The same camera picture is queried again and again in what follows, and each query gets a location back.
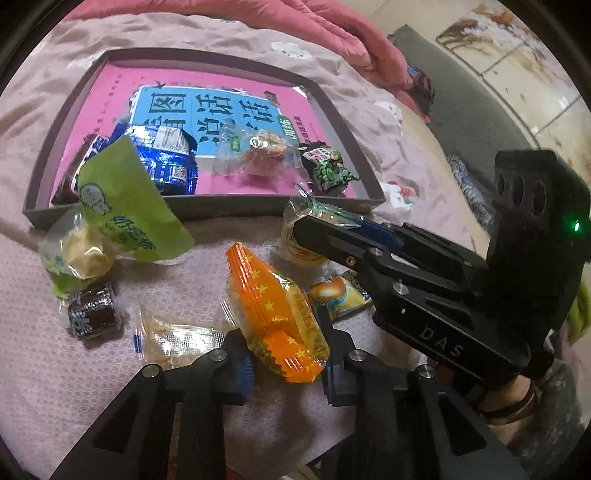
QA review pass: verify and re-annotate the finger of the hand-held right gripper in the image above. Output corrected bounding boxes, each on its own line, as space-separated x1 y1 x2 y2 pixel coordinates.
292 215 467 296
358 219 490 268

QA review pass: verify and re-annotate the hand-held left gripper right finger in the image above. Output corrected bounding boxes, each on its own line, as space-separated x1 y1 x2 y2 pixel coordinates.
316 314 532 480

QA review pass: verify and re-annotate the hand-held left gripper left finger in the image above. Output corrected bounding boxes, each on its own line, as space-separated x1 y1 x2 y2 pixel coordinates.
51 330 254 480

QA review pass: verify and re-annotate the clear round cake packet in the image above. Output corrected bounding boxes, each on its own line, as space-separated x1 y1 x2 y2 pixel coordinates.
279 191 361 266

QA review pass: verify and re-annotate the clear nut brittle packet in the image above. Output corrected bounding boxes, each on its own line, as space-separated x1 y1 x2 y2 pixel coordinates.
134 305 227 370

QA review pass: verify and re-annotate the orange snack packet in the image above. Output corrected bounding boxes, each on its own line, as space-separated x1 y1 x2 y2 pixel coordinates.
224 242 331 386

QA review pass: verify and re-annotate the black green pea packet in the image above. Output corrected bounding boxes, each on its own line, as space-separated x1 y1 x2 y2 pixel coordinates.
298 141 361 195

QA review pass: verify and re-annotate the clear packet with brown pastry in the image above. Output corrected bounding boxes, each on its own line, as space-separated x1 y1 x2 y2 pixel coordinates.
215 124 298 176

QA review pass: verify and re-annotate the dark shallow cardboard box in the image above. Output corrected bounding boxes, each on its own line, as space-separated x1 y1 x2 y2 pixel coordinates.
23 48 386 229

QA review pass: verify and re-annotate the blue snack packet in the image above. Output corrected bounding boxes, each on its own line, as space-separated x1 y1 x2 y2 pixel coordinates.
108 124 199 195

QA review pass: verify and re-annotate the black chocolate bar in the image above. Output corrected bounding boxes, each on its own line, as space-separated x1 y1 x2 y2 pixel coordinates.
51 134 109 206

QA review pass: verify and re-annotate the person's right forearm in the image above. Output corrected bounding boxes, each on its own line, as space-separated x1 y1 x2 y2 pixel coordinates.
475 360 587 480

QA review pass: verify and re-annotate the yellow blue bread packet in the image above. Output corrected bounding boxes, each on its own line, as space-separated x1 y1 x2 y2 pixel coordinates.
308 272 374 321

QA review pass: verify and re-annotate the dark patterned pillow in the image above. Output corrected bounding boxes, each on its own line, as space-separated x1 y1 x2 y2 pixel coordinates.
445 154 502 232

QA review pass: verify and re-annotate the beige bed sheet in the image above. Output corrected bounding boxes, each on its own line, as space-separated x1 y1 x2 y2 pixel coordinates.
392 92 499 254

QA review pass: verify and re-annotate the pink picture book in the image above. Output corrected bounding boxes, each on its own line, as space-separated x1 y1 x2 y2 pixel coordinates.
60 62 365 197

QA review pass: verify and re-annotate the dark folded clothing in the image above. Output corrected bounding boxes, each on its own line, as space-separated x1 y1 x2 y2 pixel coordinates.
406 65 437 125

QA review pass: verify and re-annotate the grey padded headboard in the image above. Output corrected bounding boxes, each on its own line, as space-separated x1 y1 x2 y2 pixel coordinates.
388 23 591 213

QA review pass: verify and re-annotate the small dark wrapped candy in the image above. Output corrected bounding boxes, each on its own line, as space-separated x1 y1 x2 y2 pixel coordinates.
60 282 123 340

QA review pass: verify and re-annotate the printed pink bedsheet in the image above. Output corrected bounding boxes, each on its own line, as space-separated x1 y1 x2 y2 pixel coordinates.
0 11 476 480

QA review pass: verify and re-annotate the clear packet with yellow pastry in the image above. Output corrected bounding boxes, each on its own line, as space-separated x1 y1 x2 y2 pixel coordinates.
38 210 116 296

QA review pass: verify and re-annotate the green snack packet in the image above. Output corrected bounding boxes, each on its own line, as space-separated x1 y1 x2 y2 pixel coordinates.
76 136 195 264

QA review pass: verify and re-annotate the pink quilt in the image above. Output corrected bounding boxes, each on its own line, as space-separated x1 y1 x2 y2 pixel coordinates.
60 0 435 125

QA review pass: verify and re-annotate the dark bracelet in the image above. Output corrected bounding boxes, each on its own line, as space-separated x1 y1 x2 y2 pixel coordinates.
478 388 539 418

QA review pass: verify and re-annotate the wall picture with branches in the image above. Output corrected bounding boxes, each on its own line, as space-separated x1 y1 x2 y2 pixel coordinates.
436 0 583 75

